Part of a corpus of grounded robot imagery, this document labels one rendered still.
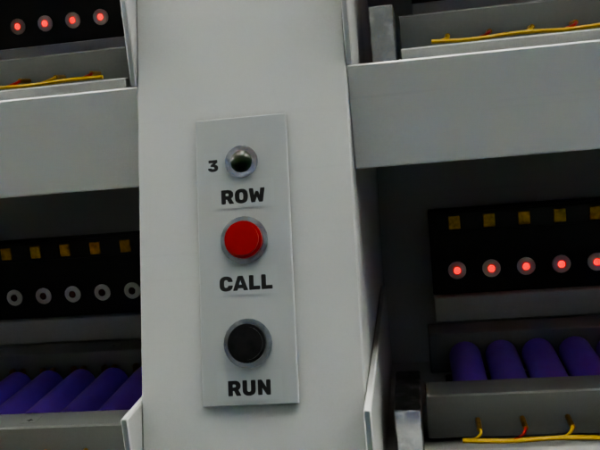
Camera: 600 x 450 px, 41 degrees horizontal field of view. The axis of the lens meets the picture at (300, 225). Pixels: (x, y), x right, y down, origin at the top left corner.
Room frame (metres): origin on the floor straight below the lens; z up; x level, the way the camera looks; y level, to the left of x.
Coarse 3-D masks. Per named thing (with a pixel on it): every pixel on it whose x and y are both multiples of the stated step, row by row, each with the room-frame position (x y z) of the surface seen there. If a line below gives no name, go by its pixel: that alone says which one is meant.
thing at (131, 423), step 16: (0, 320) 0.54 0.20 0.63; (16, 320) 0.53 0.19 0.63; (32, 320) 0.53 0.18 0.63; (48, 320) 0.53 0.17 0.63; (64, 320) 0.52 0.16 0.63; (80, 320) 0.52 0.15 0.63; (96, 320) 0.52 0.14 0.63; (112, 320) 0.52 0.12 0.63; (128, 320) 0.52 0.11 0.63; (0, 336) 0.53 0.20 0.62; (16, 336) 0.53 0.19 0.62; (32, 336) 0.53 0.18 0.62; (48, 336) 0.53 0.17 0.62; (64, 336) 0.53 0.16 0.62; (80, 336) 0.53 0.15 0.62; (96, 336) 0.52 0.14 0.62; (112, 336) 0.52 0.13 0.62; (128, 336) 0.52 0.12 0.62; (128, 416) 0.33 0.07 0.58; (128, 432) 0.33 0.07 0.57; (128, 448) 0.33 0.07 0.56
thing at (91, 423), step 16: (0, 416) 0.41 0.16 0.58; (16, 416) 0.41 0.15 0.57; (32, 416) 0.41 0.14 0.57; (48, 416) 0.41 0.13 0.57; (64, 416) 0.40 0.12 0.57; (80, 416) 0.40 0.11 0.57; (96, 416) 0.40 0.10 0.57; (112, 416) 0.40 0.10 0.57; (0, 432) 0.40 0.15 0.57; (16, 432) 0.40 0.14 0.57; (32, 432) 0.40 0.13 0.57; (48, 432) 0.40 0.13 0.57; (64, 432) 0.39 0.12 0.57; (80, 432) 0.39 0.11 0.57; (96, 432) 0.39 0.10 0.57; (112, 432) 0.39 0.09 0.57; (0, 448) 0.40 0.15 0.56; (16, 448) 0.40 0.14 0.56; (32, 448) 0.40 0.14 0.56; (48, 448) 0.40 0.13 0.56; (64, 448) 0.40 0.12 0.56; (80, 448) 0.40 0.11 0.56; (96, 448) 0.39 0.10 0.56; (112, 448) 0.39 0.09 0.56
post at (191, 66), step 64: (192, 0) 0.34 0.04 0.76; (256, 0) 0.33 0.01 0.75; (320, 0) 0.33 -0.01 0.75; (192, 64) 0.34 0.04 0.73; (256, 64) 0.33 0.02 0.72; (320, 64) 0.33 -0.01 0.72; (192, 128) 0.34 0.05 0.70; (320, 128) 0.33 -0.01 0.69; (192, 192) 0.34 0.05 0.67; (320, 192) 0.33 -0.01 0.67; (192, 256) 0.34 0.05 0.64; (320, 256) 0.33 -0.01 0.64; (192, 320) 0.34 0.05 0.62; (320, 320) 0.33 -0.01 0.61; (192, 384) 0.34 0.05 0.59; (320, 384) 0.33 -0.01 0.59; (192, 448) 0.34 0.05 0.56; (256, 448) 0.33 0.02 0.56; (320, 448) 0.33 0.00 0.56
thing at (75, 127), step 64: (0, 0) 0.52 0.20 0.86; (64, 0) 0.52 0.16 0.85; (128, 0) 0.33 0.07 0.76; (0, 64) 0.42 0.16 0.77; (64, 64) 0.42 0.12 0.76; (128, 64) 0.39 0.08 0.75; (0, 128) 0.35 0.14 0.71; (64, 128) 0.35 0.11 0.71; (128, 128) 0.35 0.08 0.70; (0, 192) 0.36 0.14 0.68; (64, 192) 0.36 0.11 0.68
